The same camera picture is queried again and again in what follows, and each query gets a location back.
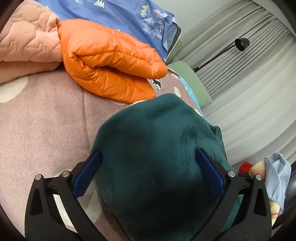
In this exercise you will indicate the orange puffer jacket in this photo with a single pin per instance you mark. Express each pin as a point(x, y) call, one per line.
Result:
point(104, 60)

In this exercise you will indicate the blue tree-print sheet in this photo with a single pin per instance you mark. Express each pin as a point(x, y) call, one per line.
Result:
point(120, 16)

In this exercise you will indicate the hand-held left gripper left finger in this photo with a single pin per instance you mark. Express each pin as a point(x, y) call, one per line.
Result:
point(86, 171)

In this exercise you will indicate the green pillow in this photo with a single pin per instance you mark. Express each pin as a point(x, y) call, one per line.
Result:
point(192, 81)

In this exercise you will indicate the red plush item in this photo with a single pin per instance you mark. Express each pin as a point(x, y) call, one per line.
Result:
point(245, 168)

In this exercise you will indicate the dark green fleece hooded jacket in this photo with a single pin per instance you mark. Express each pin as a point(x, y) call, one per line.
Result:
point(157, 150)

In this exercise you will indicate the peach quilted jacket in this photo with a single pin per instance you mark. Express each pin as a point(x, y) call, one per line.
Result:
point(27, 41)

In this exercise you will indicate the light blue cloth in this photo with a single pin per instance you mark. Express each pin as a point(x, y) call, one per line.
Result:
point(277, 176)

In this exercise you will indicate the black floor lamp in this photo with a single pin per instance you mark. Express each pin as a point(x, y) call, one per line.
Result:
point(242, 44)

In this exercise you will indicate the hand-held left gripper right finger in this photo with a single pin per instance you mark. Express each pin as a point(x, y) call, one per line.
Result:
point(210, 172)

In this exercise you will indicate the grey curtain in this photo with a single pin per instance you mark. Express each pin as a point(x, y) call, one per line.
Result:
point(249, 104)

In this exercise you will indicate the pink polka dot blanket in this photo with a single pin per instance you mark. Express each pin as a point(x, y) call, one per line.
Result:
point(46, 120)

